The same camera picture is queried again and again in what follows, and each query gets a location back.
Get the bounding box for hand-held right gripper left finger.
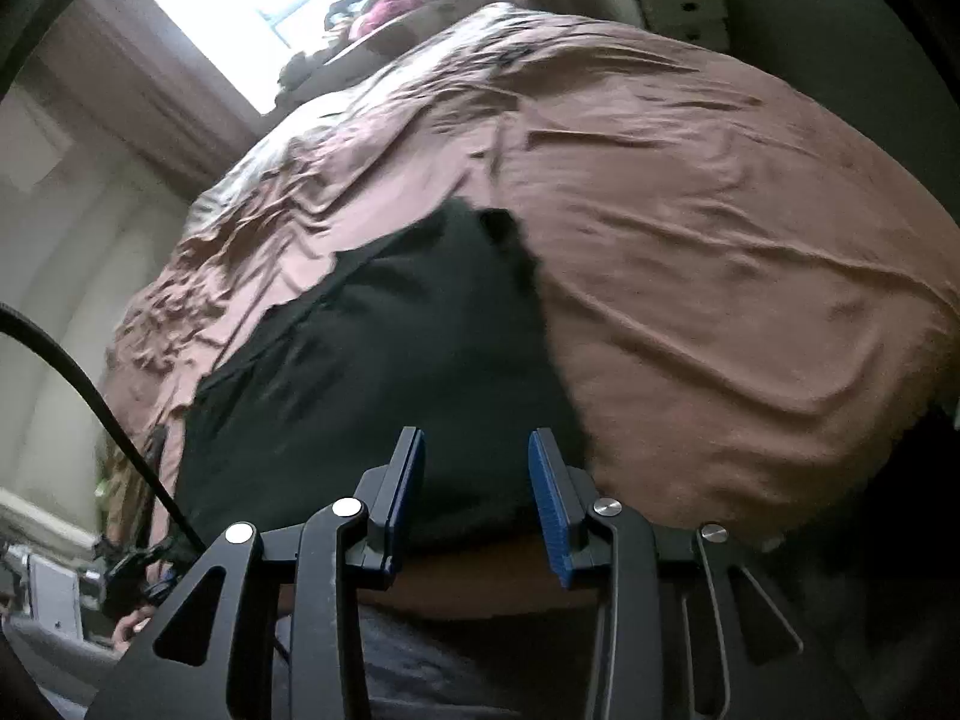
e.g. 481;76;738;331
86;426;427;720

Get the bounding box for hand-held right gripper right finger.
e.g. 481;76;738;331
527;429;871;720

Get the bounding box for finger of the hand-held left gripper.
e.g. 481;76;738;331
142;536;200;605

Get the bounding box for black t-shirt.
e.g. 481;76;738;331
176;195;593;548

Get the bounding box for person's left hand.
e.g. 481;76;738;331
112;606;160;650

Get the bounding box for bed with printed sheet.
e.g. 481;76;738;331
105;0;960;616

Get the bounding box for person's grey patterned pants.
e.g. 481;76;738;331
274;600;601;720

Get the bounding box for bed with brown blanket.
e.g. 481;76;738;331
105;4;953;541

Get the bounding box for beige rumpled duvet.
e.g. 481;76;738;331
184;4;526;241

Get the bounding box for pink crumpled cloth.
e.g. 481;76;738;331
352;0;421;38

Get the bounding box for white nightstand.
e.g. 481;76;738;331
592;0;732;53

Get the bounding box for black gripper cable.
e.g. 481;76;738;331
0;304;207;552

